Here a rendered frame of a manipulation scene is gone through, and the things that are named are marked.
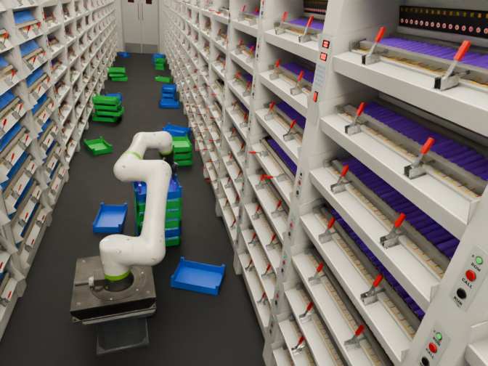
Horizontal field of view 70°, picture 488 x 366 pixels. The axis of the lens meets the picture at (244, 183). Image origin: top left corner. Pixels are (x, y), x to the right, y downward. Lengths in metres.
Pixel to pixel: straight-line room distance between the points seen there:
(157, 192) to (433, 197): 1.28
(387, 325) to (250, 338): 1.18
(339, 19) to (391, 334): 0.85
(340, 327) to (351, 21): 0.92
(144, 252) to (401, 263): 1.12
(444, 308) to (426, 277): 0.09
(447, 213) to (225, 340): 1.53
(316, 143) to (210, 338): 1.27
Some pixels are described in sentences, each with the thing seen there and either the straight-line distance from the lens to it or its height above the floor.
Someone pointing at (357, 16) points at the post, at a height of 1.62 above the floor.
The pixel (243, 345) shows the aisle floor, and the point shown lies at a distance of 2.05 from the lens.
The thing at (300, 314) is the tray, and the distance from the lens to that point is 1.48.
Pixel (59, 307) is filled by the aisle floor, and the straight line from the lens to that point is 2.32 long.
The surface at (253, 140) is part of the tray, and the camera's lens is 1.90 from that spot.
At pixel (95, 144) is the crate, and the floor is 0.00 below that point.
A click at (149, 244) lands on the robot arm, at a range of 1.66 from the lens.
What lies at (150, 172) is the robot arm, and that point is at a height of 0.83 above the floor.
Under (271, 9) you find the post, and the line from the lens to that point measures 1.78.
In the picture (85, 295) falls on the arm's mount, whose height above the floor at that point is 0.36.
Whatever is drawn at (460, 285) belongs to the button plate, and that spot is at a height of 1.21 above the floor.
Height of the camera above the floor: 1.63
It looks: 28 degrees down
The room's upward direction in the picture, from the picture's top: 6 degrees clockwise
